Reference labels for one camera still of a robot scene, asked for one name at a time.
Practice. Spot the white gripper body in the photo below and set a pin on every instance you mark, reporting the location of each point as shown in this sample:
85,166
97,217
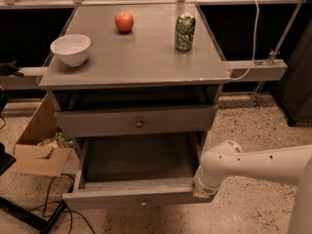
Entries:
204,186

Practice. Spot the green item in box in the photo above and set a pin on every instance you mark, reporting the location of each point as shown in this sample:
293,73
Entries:
63,140

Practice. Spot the grey drawer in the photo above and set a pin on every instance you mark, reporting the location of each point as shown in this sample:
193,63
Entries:
136,121
136,171

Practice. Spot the cardboard box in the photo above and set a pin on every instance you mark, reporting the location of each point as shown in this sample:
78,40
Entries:
35,152

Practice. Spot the black object on ledge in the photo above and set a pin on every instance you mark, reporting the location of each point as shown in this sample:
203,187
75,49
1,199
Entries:
10,68

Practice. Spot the grey drawer cabinet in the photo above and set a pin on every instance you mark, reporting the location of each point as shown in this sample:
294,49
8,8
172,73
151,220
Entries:
142,69

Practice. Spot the black stand base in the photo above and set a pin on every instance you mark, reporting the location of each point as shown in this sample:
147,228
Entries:
37,222

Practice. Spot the metal diagonal rod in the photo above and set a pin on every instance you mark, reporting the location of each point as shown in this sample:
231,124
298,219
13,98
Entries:
272,54

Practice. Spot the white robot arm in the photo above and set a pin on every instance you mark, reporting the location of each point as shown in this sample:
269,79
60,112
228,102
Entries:
292,166

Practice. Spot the grey top drawer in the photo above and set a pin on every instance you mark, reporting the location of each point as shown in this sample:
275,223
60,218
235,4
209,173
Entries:
136,121

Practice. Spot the white bowl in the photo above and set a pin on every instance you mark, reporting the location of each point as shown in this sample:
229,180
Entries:
71,49

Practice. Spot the red apple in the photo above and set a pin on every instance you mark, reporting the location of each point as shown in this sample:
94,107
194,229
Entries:
124,21

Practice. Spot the green soda can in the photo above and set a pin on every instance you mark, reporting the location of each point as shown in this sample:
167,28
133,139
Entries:
184,31

